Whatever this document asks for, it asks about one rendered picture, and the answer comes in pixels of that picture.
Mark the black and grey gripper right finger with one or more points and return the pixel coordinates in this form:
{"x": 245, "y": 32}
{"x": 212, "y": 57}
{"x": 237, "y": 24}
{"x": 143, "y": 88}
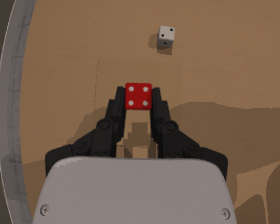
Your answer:
{"x": 174, "y": 142}

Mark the red die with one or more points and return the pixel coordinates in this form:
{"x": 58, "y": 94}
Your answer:
{"x": 138, "y": 96}

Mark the grey die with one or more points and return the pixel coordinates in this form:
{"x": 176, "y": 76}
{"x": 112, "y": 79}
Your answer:
{"x": 166, "y": 36}

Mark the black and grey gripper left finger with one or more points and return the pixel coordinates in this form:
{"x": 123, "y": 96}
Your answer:
{"x": 100, "y": 142}

